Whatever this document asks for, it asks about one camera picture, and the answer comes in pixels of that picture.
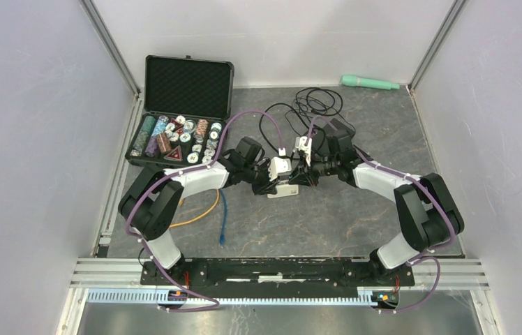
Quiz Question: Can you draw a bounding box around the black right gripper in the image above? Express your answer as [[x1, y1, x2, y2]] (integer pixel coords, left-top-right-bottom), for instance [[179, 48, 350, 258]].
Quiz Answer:
[[288, 151, 339, 187]]

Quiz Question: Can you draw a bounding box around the white network switch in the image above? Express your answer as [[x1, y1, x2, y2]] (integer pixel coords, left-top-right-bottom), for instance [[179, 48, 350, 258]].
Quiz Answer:
[[267, 183, 299, 199]]

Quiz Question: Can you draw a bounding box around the black cable with green plug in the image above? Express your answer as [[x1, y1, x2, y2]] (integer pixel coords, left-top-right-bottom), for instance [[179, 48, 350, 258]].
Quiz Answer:
[[284, 110, 311, 140]]

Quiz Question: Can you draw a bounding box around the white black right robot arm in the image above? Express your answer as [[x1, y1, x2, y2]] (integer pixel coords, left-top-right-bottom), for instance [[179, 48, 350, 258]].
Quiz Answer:
[[289, 130, 465, 285]]

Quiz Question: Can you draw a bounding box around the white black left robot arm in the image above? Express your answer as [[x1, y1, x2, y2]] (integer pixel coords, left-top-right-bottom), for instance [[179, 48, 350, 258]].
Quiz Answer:
[[118, 137, 278, 285]]

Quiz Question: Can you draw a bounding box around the black router box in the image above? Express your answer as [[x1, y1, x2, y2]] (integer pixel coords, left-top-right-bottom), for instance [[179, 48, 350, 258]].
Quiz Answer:
[[324, 118, 356, 138]]

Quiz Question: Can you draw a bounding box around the mint green flashlight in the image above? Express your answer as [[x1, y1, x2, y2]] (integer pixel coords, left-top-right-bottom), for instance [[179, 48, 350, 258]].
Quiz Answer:
[[341, 75, 401, 90]]

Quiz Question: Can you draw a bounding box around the black poker chip case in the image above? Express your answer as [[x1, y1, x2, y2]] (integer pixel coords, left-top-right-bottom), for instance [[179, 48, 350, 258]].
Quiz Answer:
[[125, 55, 234, 168]]

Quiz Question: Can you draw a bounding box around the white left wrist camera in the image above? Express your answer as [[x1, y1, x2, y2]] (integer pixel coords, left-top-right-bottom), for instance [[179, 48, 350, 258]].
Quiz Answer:
[[268, 147, 292, 181]]

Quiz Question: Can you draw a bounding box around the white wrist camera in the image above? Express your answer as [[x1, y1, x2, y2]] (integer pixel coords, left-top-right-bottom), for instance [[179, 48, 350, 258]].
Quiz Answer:
[[268, 147, 292, 181], [294, 136, 312, 167]]

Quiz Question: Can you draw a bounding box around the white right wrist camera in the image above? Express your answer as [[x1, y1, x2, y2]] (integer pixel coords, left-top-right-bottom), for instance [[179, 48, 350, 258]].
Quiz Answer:
[[294, 136, 312, 167]]

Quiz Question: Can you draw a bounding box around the yellow ethernet cable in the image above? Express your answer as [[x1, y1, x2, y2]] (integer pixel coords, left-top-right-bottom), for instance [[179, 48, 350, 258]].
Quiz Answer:
[[168, 188, 221, 230]]

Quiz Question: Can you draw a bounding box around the black power cable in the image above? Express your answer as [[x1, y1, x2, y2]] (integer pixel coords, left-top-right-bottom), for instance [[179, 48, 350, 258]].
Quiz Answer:
[[259, 87, 345, 154]]

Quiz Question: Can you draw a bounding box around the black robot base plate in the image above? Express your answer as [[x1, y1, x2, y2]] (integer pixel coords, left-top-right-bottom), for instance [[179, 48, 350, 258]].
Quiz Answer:
[[140, 257, 415, 299]]

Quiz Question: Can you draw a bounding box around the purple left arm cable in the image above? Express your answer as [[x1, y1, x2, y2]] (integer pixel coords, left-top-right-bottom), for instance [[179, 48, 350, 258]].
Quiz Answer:
[[124, 109, 288, 314]]

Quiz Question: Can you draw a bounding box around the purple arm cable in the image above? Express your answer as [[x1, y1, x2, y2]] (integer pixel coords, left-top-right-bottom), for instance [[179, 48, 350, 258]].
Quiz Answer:
[[124, 109, 288, 314], [307, 115, 457, 314]]

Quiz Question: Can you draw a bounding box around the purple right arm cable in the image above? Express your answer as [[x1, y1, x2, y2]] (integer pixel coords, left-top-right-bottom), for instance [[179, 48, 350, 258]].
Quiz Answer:
[[307, 115, 457, 314]]

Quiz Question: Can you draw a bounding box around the aluminium frame rail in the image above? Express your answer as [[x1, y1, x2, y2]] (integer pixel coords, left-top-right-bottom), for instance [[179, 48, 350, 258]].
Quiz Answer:
[[70, 258, 490, 290]]

